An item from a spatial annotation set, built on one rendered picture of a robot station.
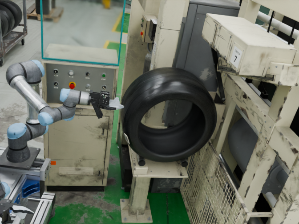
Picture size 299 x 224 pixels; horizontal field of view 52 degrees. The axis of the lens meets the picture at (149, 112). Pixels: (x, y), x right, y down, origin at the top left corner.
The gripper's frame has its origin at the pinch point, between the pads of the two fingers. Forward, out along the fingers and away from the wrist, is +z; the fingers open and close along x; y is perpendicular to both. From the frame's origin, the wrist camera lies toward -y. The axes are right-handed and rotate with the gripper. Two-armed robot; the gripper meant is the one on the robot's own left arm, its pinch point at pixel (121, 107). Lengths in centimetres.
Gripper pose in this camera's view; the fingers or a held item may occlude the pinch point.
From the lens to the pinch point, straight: 180.8
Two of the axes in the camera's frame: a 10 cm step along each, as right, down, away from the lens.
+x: -1.4, -4.9, 8.6
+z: 9.6, 1.5, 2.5
